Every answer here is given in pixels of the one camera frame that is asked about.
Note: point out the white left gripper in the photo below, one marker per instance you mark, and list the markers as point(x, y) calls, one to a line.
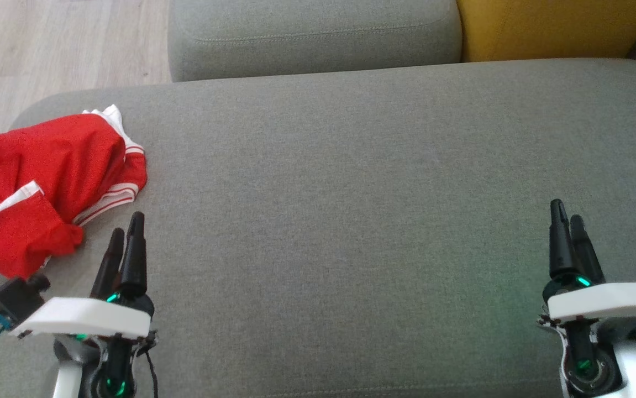
point(83, 320)

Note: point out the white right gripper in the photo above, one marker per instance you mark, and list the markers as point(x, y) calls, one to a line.
point(605, 304)

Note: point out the red shorts with white stripe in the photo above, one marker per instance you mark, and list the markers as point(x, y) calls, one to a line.
point(19, 237)

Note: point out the red number 23 jersey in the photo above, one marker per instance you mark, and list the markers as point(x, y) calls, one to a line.
point(63, 155)

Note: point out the large yellow sofa backrest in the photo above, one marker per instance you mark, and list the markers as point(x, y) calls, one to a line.
point(550, 27)

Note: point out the grey sofa seat cushion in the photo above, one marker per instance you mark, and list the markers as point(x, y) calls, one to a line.
point(312, 38)

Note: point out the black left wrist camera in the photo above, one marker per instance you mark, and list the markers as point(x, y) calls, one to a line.
point(11, 301)

